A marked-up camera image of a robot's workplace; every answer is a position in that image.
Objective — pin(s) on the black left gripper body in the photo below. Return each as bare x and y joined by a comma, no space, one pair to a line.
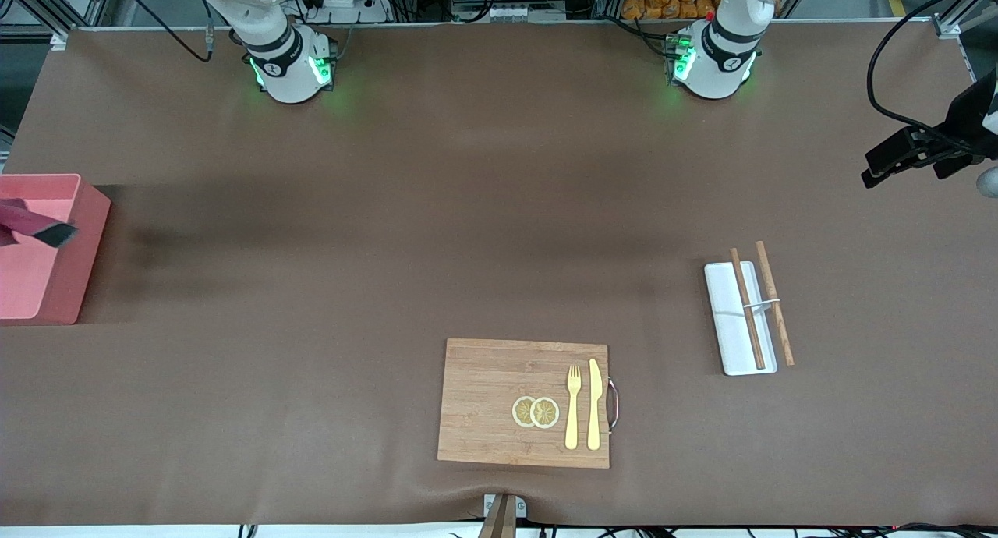
964,122

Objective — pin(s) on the red and grey cloth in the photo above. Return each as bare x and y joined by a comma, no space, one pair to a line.
27,218

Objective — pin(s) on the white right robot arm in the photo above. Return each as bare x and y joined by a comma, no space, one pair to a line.
288,78

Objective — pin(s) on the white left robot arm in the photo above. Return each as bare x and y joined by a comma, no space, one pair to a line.
713,74

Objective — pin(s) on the thin white band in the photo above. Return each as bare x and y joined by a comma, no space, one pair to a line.
760,304

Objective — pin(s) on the brown wooden chopstick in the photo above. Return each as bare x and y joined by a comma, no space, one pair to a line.
780,327
754,335

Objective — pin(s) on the white rectangular tray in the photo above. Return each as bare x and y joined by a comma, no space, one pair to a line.
725,327

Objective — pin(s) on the yellow knife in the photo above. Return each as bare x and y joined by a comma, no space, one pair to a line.
594,413

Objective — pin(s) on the yellow fork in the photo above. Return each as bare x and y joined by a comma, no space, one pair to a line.
572,421

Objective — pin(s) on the white socket bar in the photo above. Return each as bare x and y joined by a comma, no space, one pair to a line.
507,12

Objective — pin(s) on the lemon slice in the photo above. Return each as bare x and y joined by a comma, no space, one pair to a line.
521,412
546,413

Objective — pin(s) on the wooden cutting board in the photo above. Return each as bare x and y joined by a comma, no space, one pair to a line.
483,398

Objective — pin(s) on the white power strip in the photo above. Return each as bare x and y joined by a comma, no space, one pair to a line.
351,8

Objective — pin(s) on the pink plastic bin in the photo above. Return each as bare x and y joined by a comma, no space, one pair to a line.
54,288

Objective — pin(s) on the aluminium frame profile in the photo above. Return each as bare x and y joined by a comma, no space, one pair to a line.
47,12
955,19

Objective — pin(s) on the metal table edge bracket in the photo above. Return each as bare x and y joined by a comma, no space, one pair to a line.
503,518

